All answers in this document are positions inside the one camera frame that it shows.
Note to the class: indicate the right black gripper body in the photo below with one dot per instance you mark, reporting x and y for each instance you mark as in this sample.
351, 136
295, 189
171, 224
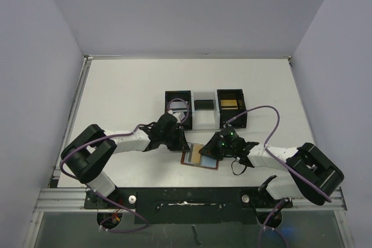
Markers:
211, 146

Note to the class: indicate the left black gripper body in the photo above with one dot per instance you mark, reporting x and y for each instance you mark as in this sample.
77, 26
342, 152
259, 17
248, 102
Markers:
173, 140

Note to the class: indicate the brown leather card holder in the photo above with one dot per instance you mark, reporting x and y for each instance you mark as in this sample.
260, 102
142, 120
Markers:
200, 161

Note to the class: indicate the black white three-bin tray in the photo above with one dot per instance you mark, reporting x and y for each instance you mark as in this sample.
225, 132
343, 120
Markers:
208, 110

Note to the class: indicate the dark card pocket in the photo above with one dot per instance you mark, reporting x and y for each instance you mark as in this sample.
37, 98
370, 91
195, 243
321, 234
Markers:
200, 104

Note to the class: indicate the yellow gold card front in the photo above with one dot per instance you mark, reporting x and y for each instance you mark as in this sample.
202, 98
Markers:
229, 104

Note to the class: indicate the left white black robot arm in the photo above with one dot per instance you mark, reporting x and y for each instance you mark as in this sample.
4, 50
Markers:
85, 157

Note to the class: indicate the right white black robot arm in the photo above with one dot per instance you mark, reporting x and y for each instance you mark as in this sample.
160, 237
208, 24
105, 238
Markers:
312, 174

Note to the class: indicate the silver white card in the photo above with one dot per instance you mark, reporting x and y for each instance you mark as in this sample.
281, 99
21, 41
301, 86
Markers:
178, 106

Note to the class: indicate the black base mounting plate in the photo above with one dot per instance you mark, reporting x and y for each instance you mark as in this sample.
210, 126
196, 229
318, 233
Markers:
247, 205

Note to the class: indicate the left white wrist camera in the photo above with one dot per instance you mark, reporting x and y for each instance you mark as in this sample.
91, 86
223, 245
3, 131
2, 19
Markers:
179, 116

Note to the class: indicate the aluminium left rail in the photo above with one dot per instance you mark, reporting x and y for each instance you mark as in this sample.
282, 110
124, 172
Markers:
73, 111

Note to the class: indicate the aluminium rail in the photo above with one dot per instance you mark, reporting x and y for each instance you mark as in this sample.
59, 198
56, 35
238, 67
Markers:
73, 111
60, 200

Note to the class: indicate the aluminium front rail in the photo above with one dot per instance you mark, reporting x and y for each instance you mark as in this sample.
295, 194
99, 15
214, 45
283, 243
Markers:
60, 200

